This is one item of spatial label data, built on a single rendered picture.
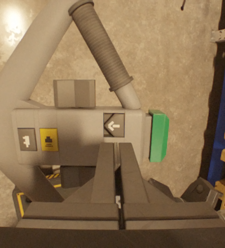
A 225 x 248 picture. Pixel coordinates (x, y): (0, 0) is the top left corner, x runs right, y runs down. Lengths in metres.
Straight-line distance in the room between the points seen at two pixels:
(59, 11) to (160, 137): 0.23
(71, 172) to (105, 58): 0.19
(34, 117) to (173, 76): 1.41
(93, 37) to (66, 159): 0.18
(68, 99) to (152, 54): 1.24
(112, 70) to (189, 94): 1.51
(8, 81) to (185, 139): 1.70
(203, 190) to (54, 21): 0.37
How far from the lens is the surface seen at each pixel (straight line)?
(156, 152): 0.29
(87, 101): 0.26
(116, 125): 0.25
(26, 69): 0.29
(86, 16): 0.27
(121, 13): 1.39
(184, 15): 1.71
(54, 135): 0.27
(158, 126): 0.27
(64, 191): 1.06
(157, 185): 0.39
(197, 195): 0.38
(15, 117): 0.29
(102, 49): 0.26
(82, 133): 0.26
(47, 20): 0.29
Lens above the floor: 1.19
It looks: 63 degrees down
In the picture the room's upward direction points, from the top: 122 degrees clockwise
